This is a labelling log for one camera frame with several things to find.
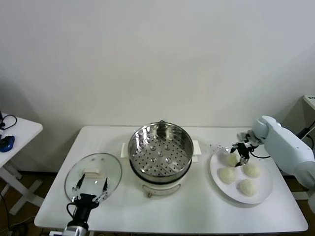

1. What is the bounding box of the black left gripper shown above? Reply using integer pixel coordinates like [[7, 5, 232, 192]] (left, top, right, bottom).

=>
[[72, 173, 109, 226]]

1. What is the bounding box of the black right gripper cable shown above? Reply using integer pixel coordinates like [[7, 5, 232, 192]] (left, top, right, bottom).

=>
[[250, 147, 271, 160]]

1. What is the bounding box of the white round plate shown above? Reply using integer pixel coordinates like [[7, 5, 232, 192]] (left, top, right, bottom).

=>
[[209, 147, 273, 204]]

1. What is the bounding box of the white side table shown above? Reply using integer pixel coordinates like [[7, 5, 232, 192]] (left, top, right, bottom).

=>
[[0, 114, 44, 216]]

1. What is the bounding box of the blue computer mouse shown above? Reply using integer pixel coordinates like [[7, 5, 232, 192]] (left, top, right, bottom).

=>
[[0, 136, 15, 153]]

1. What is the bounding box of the stainless steel steamer basket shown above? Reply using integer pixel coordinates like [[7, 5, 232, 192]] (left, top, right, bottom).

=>
[[127, 122, 194, 179]]

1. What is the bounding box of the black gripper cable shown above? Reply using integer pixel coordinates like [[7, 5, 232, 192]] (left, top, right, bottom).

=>
[[250, 147, 271, 160], [66, 203, 78, 223]]

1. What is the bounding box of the white steamed baozi bun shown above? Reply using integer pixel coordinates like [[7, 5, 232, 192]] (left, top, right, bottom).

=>
[[243, 164, 261, 178], [236, 178, 258, 197], [218, 167, 237, 184], [225, 153, 241, 168]]

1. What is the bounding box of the thin black looped cable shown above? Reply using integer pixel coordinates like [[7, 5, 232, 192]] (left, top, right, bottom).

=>
[[0, 114, 18, 135]]

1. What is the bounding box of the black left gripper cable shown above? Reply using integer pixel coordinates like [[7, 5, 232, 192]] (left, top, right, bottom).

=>
[[66, 203, 78, 223]]

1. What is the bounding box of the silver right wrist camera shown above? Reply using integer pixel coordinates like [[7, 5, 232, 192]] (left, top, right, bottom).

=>
[[236, 132, 251, 143]]

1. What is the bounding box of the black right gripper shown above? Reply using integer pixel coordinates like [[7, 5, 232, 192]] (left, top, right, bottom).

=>
[[229, 140, 261, 168]]

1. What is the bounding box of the round glass pot lid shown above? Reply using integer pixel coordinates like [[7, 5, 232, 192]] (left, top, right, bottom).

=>
[[64, 152, 123, 201]]

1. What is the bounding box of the white electric cooking pot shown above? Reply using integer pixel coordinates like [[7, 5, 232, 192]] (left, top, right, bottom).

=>
[[120, 119, 203, 199]]

